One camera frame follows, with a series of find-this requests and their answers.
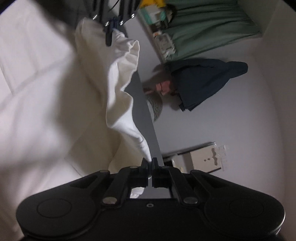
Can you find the white teal tissue box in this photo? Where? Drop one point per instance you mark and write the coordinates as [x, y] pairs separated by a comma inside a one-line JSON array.
[[152, 14]]

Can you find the clear zip pouch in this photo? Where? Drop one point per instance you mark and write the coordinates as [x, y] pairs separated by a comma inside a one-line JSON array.
[[165, 45]]

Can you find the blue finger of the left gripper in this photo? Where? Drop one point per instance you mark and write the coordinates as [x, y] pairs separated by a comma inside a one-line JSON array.
[[108, 27]]

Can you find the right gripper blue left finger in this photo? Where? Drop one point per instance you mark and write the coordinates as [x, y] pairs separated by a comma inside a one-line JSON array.
[[139, 176]]

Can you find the white wooden chair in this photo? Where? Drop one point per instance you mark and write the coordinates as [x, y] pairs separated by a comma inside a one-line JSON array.
[[207, 157]]

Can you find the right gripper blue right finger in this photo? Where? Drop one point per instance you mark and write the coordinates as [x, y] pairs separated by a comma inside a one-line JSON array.
[[161, 177]]

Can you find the yellow cardboard box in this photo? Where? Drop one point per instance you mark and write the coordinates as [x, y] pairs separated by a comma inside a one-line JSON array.
[[158, 3]]

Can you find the dark teal hanging jacket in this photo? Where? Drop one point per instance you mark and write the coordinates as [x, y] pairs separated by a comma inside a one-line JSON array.
[[197, 79]]

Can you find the pink hanging cloth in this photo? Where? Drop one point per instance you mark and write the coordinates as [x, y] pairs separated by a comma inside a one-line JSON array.
[[164, 87]]

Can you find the white long-sleeve shirt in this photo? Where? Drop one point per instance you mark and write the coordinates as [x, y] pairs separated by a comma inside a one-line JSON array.
[[65, 112]]

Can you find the green curtain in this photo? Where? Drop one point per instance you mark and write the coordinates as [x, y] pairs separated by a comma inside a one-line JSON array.
[[200, 26]]

